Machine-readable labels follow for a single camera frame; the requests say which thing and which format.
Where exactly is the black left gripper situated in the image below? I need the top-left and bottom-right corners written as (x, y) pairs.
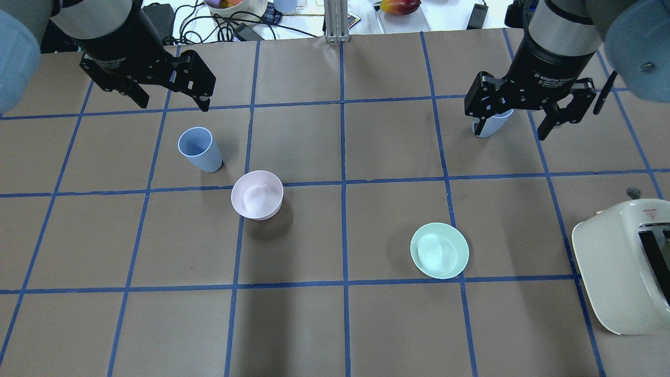
top-left (80, 5), bottom-right (216, 112)

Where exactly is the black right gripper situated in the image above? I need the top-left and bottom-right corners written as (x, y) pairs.
top-left (464, 24), bottom-right (597, 141)

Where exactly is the blue cup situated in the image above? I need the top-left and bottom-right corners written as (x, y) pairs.
top-left (471, 109), bottom-right (514, 138)
top-left (177, 127), bottom-right (224, 173)

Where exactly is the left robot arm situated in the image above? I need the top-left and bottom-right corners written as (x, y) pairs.
top-left (1, 1), bottom-right (216, 112)

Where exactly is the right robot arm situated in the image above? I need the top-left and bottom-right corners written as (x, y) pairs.
top-left (464, 1), bottom-right (669, 140)

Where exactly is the black power adapter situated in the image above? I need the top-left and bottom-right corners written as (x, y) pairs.
top-left (466, 2), bottom-right (489, 29)

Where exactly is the pink bowl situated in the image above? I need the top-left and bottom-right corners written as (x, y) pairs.
top-left (231, 170), bottom-right (284, 220)

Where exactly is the metal weighing tray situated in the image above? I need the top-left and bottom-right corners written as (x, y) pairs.
top-left (373, 2), bottom-right (431, 34)

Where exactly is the mint green bowl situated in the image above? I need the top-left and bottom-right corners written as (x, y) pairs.
top-left (410, 222), bottom-right (471, 280)

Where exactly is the red yellow mango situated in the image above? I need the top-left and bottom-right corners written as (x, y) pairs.
top-left (379, 0), bottom-right (421, 15)

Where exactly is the remote control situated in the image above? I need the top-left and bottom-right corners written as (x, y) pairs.
top-left (347, 12), bottom-right (361, 29)

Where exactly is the cream white toaster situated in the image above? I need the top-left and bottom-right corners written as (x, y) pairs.
top-left (571, 198), bottom-right (669, 336)

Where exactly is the aluminium frame post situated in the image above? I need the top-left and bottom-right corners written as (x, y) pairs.
top-left (323, 0), bottom-right (350, 43)

